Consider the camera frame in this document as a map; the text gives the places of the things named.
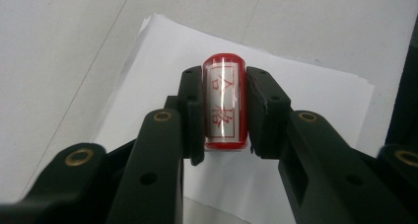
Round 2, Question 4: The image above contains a white paper sheet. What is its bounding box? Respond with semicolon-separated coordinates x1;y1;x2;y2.
93;14;376;224

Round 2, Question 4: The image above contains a red and white stamp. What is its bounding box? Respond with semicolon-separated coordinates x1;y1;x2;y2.
201;52;248;152

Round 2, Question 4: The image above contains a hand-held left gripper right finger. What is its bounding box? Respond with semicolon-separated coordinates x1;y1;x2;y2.
245;66;413;224

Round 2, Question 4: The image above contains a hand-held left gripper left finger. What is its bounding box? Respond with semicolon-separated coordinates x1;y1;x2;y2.
106;65;207;224

